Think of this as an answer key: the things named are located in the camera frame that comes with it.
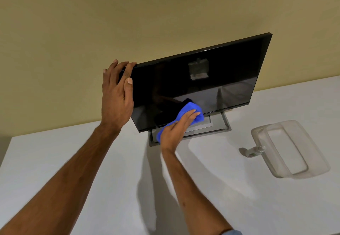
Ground person's left forearm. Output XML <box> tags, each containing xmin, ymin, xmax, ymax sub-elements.
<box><xmin>0</xmin><ymin>122</ymin><xmax>121</xmax><ymax>235</ymax></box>

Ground small white spray bottle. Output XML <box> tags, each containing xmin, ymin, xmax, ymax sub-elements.
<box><xmin>244</xmin><ymin>146</ymin><xmax>267</xmax><ymax>158</ymax></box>

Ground person's right forearm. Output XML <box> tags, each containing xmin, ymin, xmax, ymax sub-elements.
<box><xmin>161</xmin><ymin>147</ymin><xmax>235</xmax><ymax>235</ymax></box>

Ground black computer monitor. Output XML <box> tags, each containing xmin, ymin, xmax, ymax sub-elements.
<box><xmin>118</xmin><ymin>32</ymin><xmax>273</xmax><ymax>133</ymax></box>

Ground blue microfibre cloth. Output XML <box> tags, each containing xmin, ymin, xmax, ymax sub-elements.
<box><xmin>156</xmin><ymin>101</ymin><xmax>205</xmax><ymax>143</ymax></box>

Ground grey monitor stand base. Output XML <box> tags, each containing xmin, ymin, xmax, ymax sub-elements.
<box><xmin>148</xmin><ymin>111</ymin><xmax>232</xmax><ymax>147</ymax></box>

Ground clear plastic tray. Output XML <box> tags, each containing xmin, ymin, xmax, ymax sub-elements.
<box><xmin>250</xmin><ymin>120</ymin><xmax>331</xmax><ymax>179</ymax></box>

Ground person's right hand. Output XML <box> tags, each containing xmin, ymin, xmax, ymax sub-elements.
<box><xmin>160</xmin><ymin>109</ymin><xmax>201</xmax><ymax>153</ymax></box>

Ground person's left hand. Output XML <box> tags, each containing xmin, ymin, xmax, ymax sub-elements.
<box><xmin>101</xmin><ymin>59</ymin><xmax>137</xmax><ymax>136</ymax></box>

